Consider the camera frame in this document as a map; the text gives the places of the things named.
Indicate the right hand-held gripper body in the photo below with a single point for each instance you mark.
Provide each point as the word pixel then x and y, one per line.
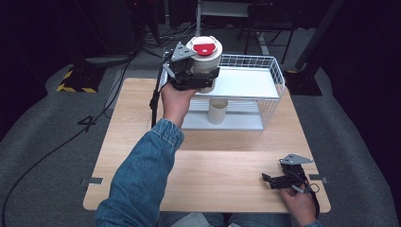
pixel 293 175

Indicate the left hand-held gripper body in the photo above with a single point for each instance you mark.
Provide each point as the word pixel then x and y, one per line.
pixel 184 74

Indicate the white cup with red lid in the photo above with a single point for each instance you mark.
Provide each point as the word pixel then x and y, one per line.
pixel 205 53

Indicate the white paper cup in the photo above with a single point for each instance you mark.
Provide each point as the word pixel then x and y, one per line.
pixel 217 110

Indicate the person's left hand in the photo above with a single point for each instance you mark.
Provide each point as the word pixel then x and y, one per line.
pixel 176 102

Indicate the person's right hand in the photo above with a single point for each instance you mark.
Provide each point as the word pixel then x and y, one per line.
pixel 299 205

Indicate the grey tape piece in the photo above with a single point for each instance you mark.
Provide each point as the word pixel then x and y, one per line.
pixel 95 181
pixel 317 178

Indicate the person's legs in jeans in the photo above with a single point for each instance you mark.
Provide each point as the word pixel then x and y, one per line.
pixel 252 220

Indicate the black stand base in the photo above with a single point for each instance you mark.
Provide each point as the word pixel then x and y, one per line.
pixel 302 82

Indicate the yellow-black striped stand base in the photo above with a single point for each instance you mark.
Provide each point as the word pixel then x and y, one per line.
pixel 80 80

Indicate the black slanted pole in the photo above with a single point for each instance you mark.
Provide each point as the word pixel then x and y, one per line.
pixel 318 34

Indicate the white desk frame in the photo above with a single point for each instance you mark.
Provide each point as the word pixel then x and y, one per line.
pixel 197 19

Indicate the black metal chair frame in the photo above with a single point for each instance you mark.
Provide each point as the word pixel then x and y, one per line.
pixel 271 23

